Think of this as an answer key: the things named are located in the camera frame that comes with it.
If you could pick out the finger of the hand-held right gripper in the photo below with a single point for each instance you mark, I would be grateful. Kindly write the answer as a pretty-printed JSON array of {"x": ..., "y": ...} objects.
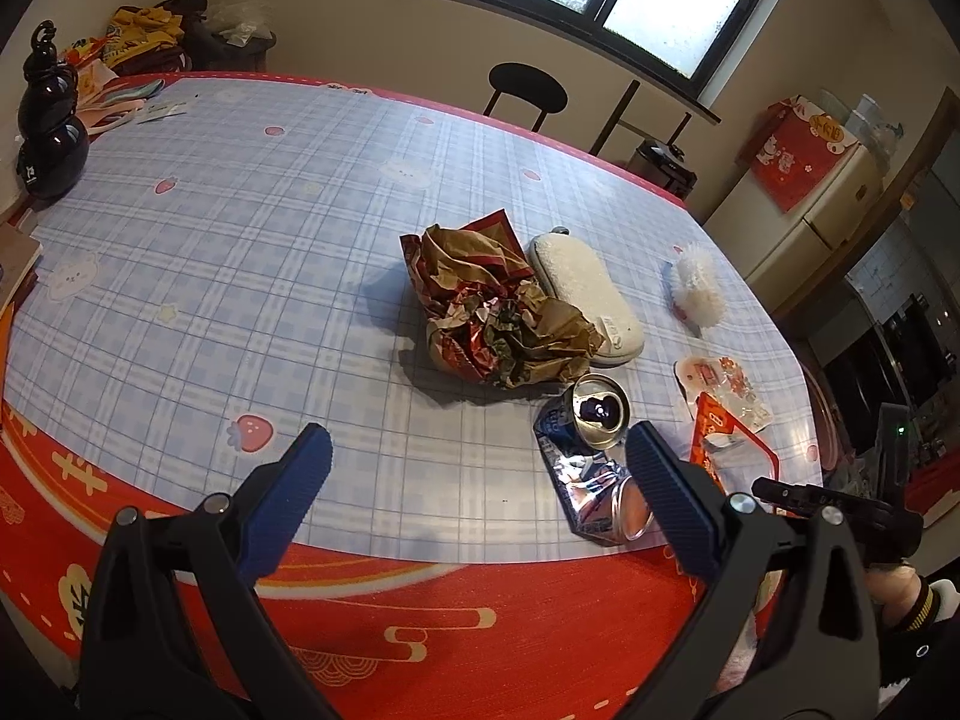
[{"x": 802, "y": 496}]

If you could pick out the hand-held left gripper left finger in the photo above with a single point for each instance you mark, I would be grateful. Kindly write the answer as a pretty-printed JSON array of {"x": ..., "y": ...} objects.
[{"x": 292, "y": 487}]

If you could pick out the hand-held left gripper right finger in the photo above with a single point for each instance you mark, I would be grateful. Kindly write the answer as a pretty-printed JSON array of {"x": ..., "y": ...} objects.
[{"x": 671, "y": 499}]

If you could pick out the crushed blue drink can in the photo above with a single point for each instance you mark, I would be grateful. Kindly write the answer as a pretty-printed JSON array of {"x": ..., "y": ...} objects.
[{"x": 592, "y": 457}]

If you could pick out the gold foil wrapper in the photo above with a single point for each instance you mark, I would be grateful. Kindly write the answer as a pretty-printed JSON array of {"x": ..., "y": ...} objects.
[{"x": 487, "y": 307}]

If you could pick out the person's right forearm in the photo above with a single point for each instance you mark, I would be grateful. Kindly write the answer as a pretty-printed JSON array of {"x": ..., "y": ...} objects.
[{"x": 930, "y": 619}]

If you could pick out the person's right hand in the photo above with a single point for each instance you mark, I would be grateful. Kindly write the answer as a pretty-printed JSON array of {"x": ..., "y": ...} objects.
[{"x": 891, "y": 592}]

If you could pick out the red hanging cloth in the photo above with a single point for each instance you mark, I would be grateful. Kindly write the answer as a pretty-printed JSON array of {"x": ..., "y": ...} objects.
[{"x": 934, "y": 480}]

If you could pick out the clear packet with red edge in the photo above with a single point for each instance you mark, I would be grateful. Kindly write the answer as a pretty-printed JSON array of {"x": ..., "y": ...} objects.
[{"x": 720, "y": 442}]

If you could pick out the small printed sticker packet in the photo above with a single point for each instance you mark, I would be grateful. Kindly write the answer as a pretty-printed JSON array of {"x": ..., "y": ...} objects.
[{"x": 724, "y": 386}]

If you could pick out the black built-in oven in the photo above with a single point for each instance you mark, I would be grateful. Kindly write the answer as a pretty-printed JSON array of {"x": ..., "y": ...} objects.
[{"x": 892, "y": 349}]

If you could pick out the white fuzzy pouch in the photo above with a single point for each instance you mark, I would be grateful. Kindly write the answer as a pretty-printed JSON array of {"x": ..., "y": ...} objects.
[{"x": 589, "y": 300}]

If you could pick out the blue plaid table cover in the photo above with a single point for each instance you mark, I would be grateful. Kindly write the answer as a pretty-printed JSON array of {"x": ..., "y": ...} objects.
[{"x": 225, "y": 255}]

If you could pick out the cream two-door refrigerator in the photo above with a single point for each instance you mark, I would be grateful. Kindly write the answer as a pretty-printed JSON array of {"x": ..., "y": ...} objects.
[{"x": 817, "y": 214}]

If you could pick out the dark electric pressure cooker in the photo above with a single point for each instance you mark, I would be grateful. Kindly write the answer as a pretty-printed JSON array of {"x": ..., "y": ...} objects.
[{"x": 664, "y": 165}]

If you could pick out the red printed fridge cloth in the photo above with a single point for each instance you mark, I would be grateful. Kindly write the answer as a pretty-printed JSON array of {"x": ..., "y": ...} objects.
[{"x": 799, "y": 146}]

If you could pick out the stack of brown books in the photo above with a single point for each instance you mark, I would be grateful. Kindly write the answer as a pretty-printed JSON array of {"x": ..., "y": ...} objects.
[{"x": 15, "y": 266}]

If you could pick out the clear plastic storage containers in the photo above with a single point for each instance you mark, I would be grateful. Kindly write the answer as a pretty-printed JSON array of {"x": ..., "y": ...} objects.
[{"x": 862, "y": 116}]

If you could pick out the black gourd-shaped bottle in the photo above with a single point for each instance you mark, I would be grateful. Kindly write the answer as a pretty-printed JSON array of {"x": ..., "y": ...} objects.
[{"x": 46, "y": 142}]

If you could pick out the pink and white paper items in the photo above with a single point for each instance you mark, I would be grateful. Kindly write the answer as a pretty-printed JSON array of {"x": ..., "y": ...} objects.
[{"x": 112, "y": 97}]

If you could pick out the dark bin with plastic bag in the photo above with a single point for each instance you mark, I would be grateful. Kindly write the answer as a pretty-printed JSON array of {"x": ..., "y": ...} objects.
[{"x": 240, "y": 34}]

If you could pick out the pile of yellow clothes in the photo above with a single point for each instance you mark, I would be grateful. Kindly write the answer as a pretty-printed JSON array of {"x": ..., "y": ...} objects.
[{"x": 146, "y": 26}]

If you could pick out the black metal rack frame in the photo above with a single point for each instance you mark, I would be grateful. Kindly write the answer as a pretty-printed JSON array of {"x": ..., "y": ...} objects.
[{"x": 637, "y": 120}]

